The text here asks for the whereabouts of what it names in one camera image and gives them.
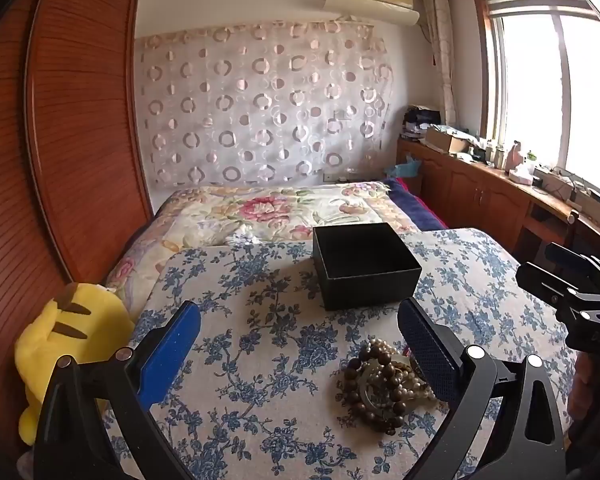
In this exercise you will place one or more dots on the black jewelry box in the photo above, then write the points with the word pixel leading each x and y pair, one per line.
pixel 365 280

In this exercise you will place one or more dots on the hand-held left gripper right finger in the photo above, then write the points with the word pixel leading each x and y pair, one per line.
pixel 427 355

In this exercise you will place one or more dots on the window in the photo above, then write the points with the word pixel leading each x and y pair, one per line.
pixel 530 85

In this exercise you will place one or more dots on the blue floral cloth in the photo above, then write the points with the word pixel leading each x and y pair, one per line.
pixel 280 360

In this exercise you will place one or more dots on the cardboard box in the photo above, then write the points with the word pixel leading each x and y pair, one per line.
pixel 445 141

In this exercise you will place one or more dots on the dark blue blanket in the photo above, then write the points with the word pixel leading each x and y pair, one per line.
pixel 415 205

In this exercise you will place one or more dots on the circle patterned wall curtain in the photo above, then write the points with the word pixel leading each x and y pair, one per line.
pixel 260 105

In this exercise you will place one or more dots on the tissue box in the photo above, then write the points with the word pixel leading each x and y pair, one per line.
pixel 521 177

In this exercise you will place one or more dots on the yellow plush toy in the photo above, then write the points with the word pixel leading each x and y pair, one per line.
pixel 80 340

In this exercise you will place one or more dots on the floral quilt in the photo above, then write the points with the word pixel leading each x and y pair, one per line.
pixel 260 210

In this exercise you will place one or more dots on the checked window curtain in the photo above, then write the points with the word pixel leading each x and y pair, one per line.
pixel 442 50

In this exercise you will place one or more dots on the pink figurine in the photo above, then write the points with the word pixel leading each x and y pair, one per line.
pixel 514 157

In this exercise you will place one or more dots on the teal plastic bag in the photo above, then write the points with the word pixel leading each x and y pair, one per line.
pixel 409 167

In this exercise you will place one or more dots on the pile of clothes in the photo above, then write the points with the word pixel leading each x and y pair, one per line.
pixel 420 120

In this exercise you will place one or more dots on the wooden cabinet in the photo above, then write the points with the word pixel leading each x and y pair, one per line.
pixel 480 190

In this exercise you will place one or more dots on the person's right hand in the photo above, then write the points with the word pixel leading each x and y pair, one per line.
pixel 582 390

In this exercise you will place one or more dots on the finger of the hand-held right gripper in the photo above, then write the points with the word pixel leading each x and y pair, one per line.
pixel 542 280
pixel 567 254

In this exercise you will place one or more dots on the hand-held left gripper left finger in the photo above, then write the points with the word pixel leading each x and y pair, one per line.
pixel 172 355

